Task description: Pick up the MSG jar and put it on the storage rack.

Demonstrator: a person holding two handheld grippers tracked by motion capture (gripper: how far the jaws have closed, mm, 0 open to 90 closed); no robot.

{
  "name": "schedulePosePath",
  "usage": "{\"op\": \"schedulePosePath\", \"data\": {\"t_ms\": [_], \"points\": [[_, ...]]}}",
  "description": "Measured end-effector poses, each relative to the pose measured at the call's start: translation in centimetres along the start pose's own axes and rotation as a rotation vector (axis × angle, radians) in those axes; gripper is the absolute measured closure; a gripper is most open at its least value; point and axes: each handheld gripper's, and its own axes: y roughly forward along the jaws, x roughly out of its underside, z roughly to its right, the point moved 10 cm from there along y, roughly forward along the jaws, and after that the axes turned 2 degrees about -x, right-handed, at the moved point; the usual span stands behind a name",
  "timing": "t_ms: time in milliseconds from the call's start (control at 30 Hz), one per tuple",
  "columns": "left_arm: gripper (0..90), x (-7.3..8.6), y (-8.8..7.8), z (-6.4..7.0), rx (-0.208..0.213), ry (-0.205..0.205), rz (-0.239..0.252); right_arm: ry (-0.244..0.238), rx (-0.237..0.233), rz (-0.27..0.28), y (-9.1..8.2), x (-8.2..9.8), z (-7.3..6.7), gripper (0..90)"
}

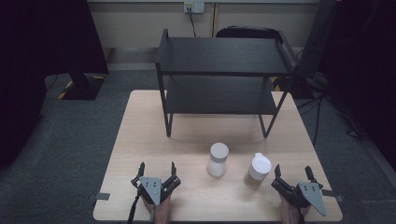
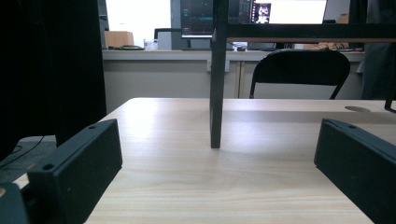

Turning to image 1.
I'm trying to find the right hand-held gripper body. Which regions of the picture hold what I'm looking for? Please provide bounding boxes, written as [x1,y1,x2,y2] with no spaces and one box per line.
[271,176,328,217]

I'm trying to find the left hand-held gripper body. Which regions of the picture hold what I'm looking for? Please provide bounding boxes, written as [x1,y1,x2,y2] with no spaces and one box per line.
[131,174,181,207]

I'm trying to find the glass jar of brown powder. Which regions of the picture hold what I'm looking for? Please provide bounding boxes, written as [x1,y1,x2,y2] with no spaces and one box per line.
[243,152,273,190]

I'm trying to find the glass jar of white salt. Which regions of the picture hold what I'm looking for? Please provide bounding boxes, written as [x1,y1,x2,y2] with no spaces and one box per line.
[206,142,230,179]

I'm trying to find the black two-tier shelf rack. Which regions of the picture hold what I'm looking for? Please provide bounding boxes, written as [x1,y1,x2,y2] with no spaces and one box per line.
[155,28,302,138]

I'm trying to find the person's left hand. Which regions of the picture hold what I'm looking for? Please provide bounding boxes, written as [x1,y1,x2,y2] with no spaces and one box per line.
[141,192,173,224]

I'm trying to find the person's right hand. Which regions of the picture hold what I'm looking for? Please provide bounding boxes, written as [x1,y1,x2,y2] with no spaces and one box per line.
[279,194,313,224]

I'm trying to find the black stand base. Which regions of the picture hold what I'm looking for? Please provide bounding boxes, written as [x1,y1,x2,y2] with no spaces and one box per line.
[58,72,106,101]
[270,74,316,100]

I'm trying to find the dark curtain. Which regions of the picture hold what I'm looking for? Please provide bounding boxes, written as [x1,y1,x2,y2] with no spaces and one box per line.
[320,0,396,172]
[0,0,109,169]

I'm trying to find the black upright panel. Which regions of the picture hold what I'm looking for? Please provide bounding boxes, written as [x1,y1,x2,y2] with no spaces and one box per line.
[295,0,341,80]

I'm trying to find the black chair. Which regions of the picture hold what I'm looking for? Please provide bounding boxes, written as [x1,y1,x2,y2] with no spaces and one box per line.
[215,25,282,39]

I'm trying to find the black gripper strap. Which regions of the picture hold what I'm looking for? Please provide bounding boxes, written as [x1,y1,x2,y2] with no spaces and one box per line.
[127,186,142,224]

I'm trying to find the black floor cables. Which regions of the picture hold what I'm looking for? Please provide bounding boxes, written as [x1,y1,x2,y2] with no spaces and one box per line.
[295,92,369,147]

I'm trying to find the black power cable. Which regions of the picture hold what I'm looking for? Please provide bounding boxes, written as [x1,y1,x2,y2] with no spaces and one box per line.
[187,11,198,38]

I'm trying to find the white wall socket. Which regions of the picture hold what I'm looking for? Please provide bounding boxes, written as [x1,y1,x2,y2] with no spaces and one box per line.
[183,1,205,14]

